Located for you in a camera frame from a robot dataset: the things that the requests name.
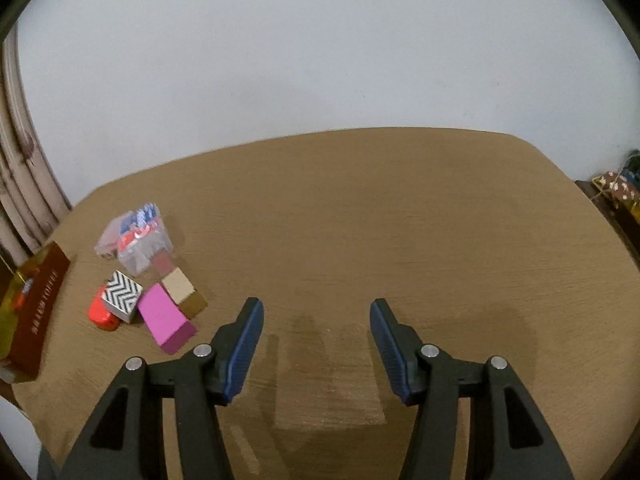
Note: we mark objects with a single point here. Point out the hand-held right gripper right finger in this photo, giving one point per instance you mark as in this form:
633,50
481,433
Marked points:
390,350

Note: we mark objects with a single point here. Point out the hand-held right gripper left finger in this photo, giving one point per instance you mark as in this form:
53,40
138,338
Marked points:
245,347

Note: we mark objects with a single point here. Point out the beige gold box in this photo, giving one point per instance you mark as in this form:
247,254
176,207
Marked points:
184,291

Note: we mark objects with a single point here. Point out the pink box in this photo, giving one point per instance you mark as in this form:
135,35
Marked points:
165,320

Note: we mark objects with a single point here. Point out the black white zigzag box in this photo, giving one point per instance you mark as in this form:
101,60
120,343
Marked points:
122,296

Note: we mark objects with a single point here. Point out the red plastic object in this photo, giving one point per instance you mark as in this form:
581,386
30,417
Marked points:
100,314

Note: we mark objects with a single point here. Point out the clear plastic bag with items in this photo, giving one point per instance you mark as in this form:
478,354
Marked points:
136,242

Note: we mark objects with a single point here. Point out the dark red gold box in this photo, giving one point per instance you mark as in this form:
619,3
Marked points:
31,310

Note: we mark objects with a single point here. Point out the dark wooden furniture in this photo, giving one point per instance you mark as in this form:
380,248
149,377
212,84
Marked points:
615,220

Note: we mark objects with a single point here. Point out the beige curtain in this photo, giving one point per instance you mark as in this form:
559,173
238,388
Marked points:
25,170

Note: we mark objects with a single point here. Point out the colourful patterned cloth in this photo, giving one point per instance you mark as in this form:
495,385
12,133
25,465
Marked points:
620,185

